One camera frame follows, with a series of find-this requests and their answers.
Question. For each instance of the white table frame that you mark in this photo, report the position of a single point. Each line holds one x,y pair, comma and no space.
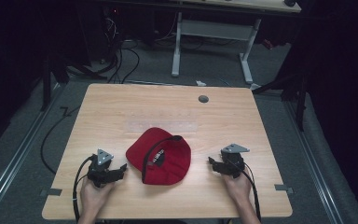
217,30

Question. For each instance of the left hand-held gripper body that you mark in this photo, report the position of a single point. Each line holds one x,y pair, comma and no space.
101,171

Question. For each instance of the grey tape piece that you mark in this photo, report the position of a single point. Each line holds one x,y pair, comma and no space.
283,188
52,192

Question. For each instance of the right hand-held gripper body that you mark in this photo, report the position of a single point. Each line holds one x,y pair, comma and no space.
233,161

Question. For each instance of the person's left hand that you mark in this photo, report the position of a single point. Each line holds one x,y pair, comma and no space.
93,195

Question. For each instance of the white paper scrap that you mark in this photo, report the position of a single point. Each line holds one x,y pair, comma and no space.
200,83

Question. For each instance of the small dark object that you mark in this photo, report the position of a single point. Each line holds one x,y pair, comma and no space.
290,2

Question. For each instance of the black metal stand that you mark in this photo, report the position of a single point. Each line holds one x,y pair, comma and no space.
46,84
300,102

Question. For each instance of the person's right hand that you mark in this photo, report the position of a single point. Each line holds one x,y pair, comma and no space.
238,187

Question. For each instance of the red baseball cap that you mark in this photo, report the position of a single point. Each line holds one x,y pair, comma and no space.
171,161

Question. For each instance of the metal floor rail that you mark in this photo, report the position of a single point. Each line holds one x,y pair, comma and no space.
310,155
18,154

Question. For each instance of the small red object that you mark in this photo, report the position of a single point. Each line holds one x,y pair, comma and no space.
268,44

